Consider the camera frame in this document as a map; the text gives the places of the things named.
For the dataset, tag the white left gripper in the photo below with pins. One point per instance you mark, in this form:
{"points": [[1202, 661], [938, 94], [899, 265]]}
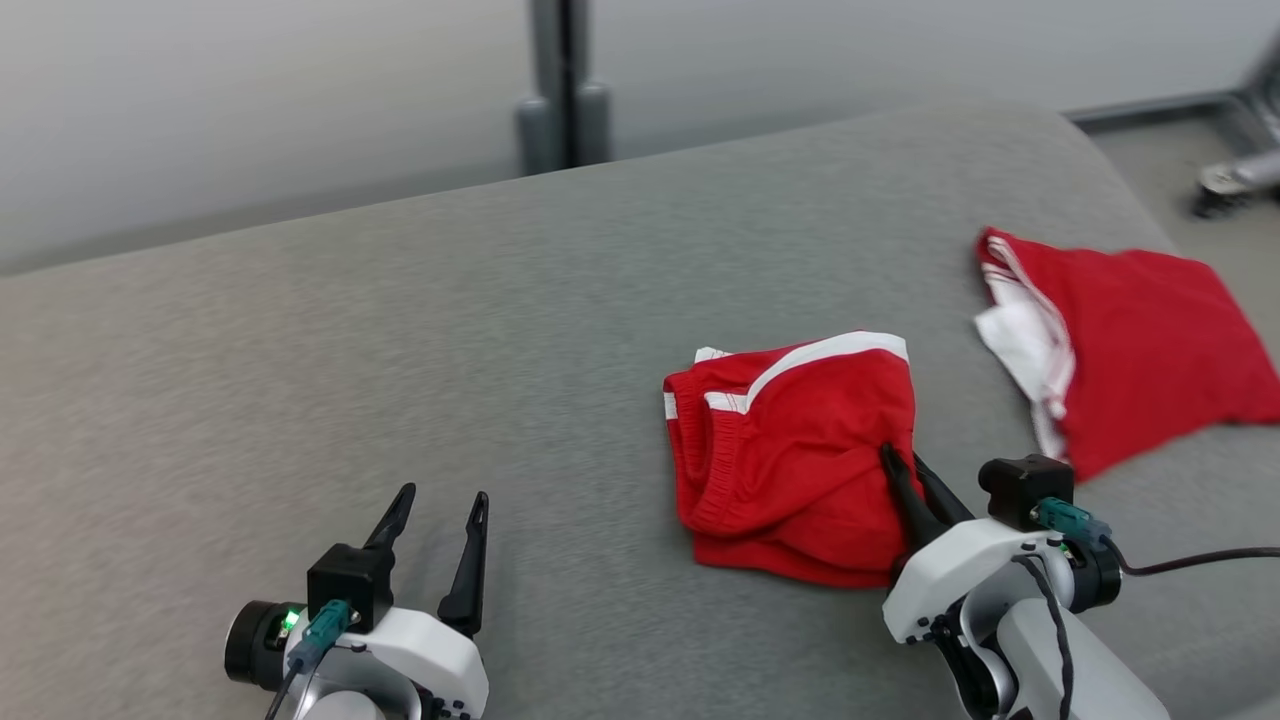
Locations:
{"points": [[430, 650]]}

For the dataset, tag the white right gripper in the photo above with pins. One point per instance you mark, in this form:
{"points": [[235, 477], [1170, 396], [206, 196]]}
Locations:
{"points": [[960, 565]]}

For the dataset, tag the red shorts with white stripe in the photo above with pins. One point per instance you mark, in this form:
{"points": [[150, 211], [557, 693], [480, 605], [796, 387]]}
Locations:
{"points": [[800, 460]]}

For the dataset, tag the red and white jersey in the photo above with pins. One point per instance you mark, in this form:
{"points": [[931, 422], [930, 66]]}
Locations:
{"points": [[1150, 340]]}

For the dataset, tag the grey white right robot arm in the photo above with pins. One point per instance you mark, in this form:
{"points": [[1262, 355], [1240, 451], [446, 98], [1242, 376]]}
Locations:
{"points": [[1090, 670]]}

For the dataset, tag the grey metal base bar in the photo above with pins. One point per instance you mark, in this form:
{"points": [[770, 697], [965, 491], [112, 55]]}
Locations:
{"points": [[1150, 110]]}

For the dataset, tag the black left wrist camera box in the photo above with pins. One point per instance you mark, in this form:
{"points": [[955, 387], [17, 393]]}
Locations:
{"points": [[345, 585]]}

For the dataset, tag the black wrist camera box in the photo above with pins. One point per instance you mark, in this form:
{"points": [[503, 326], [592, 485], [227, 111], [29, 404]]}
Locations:
{"points": [[345, 585], [1025, 485]]}

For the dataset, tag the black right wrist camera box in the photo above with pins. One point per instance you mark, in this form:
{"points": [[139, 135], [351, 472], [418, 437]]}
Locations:
{"points": [[1025, 485]]}

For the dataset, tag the grey vertical metal post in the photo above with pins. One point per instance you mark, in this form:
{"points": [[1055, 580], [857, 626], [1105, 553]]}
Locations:
{"points": [[562, 90]]}

